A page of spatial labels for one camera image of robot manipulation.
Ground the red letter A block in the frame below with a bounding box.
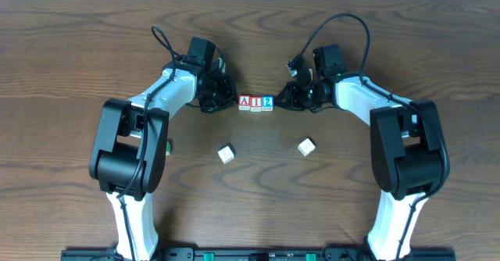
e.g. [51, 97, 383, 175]
[238, 95, 251, 111]

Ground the red letter I block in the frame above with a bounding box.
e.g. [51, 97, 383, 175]
[250, 96, 263, 112]

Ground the blue number 2 block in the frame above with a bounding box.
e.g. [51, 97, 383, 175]
[262, 95, 274, 112]

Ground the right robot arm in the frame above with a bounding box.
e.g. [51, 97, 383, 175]
[274, 45, 449, 260]

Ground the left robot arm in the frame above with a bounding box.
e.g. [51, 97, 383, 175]
[89, 37, 235, 260]

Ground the plain wooden block right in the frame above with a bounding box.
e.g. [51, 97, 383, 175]
[298, 138, 316, 156]

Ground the plain wooden block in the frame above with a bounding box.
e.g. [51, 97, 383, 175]
[298, 138, 316, 156]
[218, 145, 235, 164]

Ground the plain wooden block centre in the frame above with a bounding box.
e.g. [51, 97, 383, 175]
[218, 145, 235, 164]

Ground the green letter R block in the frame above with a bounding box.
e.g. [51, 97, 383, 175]
[166, 140, 171, 156]

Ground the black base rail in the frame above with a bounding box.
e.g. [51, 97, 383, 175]
[60, 247, 456, 261]

